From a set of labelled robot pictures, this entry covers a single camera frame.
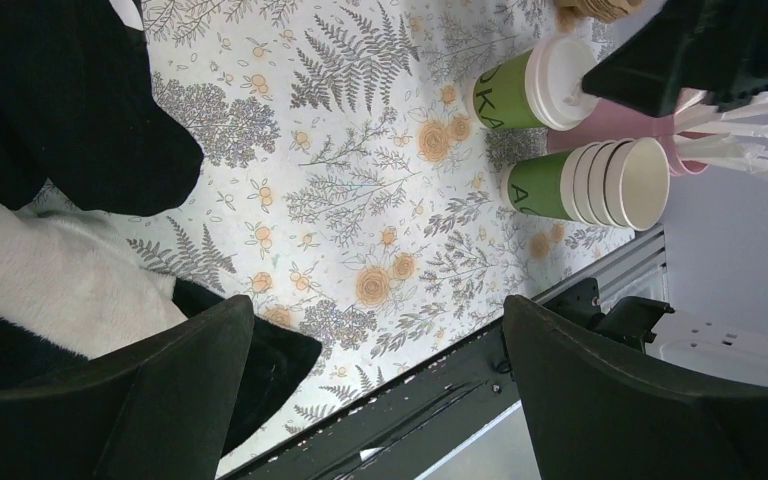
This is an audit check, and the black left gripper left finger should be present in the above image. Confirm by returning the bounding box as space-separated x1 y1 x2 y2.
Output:
0 295 255 479

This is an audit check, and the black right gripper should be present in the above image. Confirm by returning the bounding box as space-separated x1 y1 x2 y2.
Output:
581 1 768 118

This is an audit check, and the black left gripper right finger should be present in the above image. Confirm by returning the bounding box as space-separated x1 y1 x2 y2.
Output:
503 295 768 479

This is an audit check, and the white plastic cup lid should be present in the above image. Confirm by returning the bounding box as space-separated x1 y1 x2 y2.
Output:
524 35 598 131

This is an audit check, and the brown cardboard cup carrier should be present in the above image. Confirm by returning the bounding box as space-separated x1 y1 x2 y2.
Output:
554 0 646 24

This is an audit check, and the pink cup of stirrers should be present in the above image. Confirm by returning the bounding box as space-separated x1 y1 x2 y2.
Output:
547 89 768 181

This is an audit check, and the stack of green paper cups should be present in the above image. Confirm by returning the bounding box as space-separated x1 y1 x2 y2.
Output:
501 137 671 231

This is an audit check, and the floral table mat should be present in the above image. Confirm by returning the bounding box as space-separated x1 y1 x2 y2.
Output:
26 0 637 478

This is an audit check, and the black white checkered blanket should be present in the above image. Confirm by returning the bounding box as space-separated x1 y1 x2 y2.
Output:
0 0 324 458

